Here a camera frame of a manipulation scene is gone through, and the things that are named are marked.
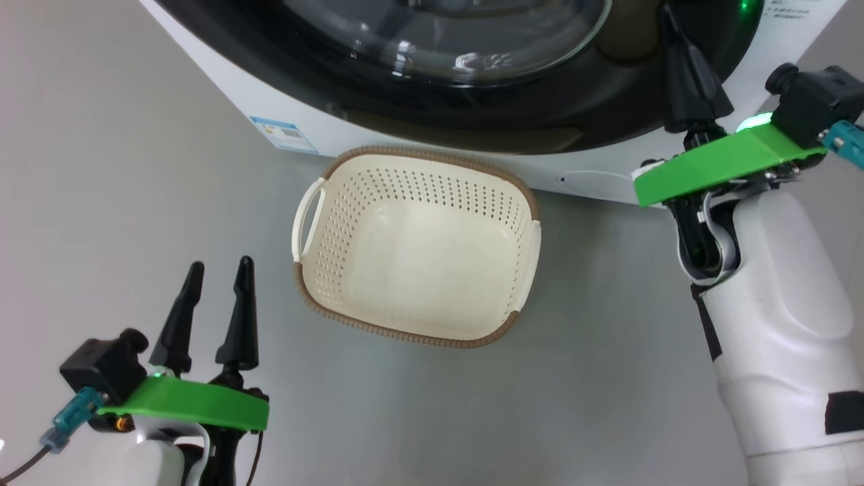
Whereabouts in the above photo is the teal left camera cable connector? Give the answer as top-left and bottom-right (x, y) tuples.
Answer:
(39, 386), (105, 453)

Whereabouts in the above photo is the black left camera cable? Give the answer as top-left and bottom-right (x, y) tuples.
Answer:
(0, 442), (51, 486)

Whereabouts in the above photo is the blue energy label sticker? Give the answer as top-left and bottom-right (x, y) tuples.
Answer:
(250, 116), (319, 156)

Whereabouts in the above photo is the white front-load washing machine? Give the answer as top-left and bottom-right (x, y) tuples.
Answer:
(138, 0), (848, 207)

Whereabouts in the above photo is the dark washing machine door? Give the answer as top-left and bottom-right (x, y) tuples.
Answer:
(154, 0), (767, 155)

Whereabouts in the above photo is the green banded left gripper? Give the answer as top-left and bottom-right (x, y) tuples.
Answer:
(98, 255), (269, 486)

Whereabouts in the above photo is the teal right camera cable connector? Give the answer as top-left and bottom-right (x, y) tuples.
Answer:
(820, 120), (864, 169)

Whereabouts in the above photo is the cream perforated laundry basket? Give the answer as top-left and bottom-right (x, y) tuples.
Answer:
(292, 145), (542, 350)

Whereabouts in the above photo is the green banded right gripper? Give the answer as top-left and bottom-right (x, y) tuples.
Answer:
(633, 3), (830, 288)

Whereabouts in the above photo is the teal camera cable connector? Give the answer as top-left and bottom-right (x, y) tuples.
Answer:
(820, 120), (864, 169)
(39, 386), (105, 453)

